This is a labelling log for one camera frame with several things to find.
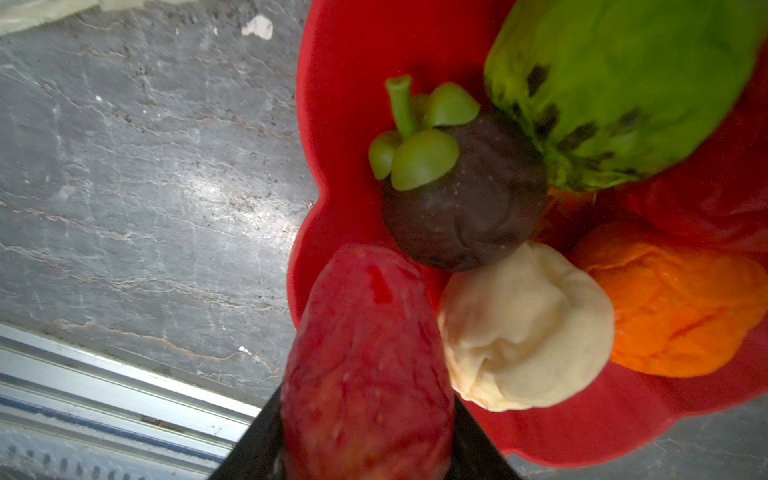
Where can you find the red fake fruit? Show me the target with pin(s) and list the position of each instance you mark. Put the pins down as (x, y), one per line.
(718, 196)

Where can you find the dark brown fake fruit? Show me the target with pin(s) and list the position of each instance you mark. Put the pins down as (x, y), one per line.
(461, 187)

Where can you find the orange fake fruit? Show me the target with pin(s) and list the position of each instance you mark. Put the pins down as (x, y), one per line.
(680, 311)

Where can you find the aluminium rail at front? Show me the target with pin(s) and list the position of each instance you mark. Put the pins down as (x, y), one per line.
(73, 409)

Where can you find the beige fake potato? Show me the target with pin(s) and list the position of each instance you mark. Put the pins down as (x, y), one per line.
(529, 331)

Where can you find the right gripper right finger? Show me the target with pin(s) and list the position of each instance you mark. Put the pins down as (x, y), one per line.
(474, 456)

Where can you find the translucent yellowish plastic bag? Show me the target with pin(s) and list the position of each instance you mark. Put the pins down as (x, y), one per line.
(20, 15)

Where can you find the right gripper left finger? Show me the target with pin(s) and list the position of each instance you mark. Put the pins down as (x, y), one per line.
(258, 454)

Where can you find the fake strawberry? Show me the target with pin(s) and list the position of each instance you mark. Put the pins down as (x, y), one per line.
(366, 392)

